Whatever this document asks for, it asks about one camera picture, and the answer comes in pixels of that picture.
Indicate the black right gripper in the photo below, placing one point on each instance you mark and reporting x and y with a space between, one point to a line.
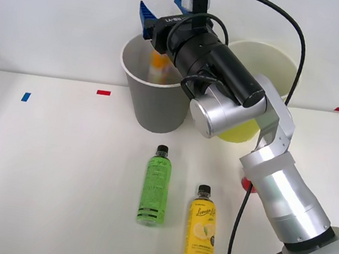
166 35

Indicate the orange drink can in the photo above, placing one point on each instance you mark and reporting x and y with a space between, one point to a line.
157 67

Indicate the silver and black right arm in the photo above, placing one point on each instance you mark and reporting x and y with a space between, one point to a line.
286 194

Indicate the grey plastic waste bin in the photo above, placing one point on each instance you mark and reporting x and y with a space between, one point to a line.
159 113

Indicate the yellow-green plastic waste bin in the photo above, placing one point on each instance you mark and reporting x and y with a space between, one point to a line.
276 66

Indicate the green label plastic bottle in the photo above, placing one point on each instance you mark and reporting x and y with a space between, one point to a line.
154 188

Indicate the red drink can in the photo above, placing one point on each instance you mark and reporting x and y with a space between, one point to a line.
246 183

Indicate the yellow label plastic bottle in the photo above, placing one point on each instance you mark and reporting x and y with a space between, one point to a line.
202 232

